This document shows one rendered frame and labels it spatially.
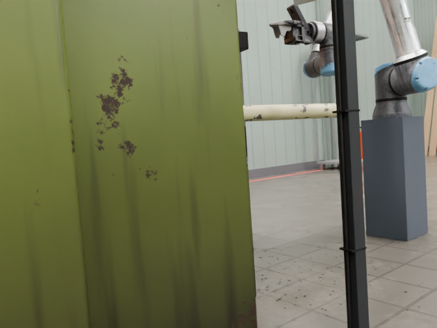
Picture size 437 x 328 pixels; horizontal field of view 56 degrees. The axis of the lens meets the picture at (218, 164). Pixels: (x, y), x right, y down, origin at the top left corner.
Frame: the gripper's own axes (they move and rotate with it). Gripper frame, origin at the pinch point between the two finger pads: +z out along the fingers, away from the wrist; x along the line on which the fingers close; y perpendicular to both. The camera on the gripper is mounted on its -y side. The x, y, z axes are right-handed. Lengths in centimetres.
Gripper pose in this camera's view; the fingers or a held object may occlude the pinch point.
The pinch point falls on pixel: (272, 23)
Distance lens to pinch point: 174.7
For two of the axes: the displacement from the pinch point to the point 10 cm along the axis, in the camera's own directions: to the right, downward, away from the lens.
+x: -5.1, -0.2, 8.6
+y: 0.7, 10.0, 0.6
